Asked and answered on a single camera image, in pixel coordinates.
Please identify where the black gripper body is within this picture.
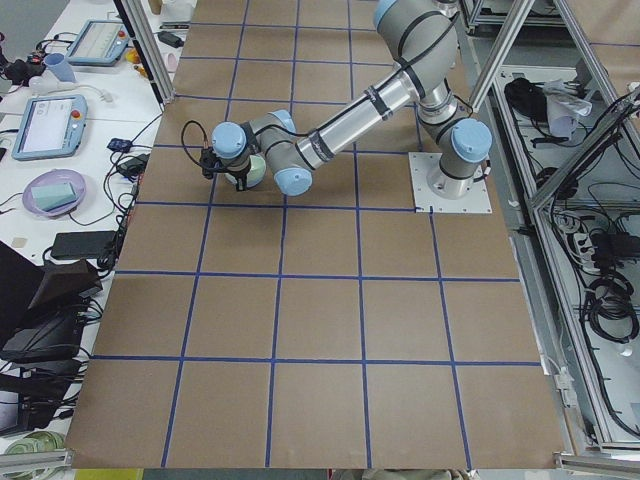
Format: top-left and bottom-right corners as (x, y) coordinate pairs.
(218, 157), (251, 180)

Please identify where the green bowl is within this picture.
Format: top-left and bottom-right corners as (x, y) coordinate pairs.
(224, 154), (266, 190)

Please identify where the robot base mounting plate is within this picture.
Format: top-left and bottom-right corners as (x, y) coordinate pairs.
(408, 152), (492, 215)

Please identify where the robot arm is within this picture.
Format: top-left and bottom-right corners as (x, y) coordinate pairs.
(200, 1), (492, 199)

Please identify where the small black blue device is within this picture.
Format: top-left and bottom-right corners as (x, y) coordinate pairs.
(107, 138), (133, 153)

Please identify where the black flat box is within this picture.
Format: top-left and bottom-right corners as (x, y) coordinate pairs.
(50, 230), (116, 260)

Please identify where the teal sponge block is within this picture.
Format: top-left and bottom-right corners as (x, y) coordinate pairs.
(31, 182), (78, 211)

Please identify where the upper teach pendant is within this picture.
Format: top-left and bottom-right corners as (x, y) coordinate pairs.
(66, 20), (130, 67)

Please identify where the teach pendant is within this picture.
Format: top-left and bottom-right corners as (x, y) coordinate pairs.
(12, 95), (88, 161)
(66, 20), (130, 67)

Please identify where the lilac plate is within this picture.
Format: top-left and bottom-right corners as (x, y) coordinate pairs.
(22, 169), (87, 218)

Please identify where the lower teach pendant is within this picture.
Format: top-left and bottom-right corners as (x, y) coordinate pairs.
(12, 95), (88, 161)

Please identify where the blue plastic cup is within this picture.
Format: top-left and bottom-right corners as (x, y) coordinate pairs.
(44, 52), (77, 83)

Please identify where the aluminium frame post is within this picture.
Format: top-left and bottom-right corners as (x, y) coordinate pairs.
(113, 0), (175, 106)

